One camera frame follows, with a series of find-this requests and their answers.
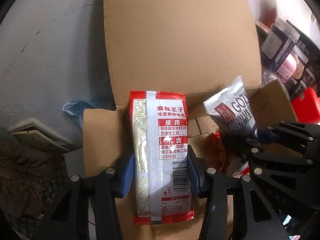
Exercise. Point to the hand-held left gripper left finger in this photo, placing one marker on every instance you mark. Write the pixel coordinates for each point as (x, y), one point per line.
(126, 177)

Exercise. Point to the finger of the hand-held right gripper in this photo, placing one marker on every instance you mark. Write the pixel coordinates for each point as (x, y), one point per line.
(254, 152)
(268, 135)

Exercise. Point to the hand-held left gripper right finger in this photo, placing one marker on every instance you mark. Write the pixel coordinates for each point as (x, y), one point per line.
(196, 175)

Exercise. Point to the red gold snack packet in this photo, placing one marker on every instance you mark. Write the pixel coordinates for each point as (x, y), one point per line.
(242, 171)

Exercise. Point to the red white snack packet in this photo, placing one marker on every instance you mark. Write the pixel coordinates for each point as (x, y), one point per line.
(160, 155)

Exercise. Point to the silver purple snack packet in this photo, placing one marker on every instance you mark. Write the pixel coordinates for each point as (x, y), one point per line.
(235, 110)

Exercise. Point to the brown cardboard box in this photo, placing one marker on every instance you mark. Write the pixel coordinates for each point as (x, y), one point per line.
(175, 42)

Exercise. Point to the red canister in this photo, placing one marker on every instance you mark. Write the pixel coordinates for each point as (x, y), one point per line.
(308, 102)

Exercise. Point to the clear glass jar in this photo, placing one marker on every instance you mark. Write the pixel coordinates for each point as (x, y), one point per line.
(268, 76)

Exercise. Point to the pink jar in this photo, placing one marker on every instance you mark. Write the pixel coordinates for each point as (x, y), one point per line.
(287, 67)

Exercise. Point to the green checked cloth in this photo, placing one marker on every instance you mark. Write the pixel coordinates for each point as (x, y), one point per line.
(56, 182)

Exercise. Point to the blue cloth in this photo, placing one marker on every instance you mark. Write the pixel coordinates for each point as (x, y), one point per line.
(75, 107)

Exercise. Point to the dark blue jar white lid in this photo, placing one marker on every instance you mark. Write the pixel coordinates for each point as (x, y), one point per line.
(280, 42)

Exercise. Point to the brown blanket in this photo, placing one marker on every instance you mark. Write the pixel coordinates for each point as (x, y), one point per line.
(25, 170)

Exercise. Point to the red bag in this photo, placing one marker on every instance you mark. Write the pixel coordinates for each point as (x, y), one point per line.
(271, 15)

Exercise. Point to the white wall vent panel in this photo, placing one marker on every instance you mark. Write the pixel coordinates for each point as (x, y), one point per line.
(37, 132)

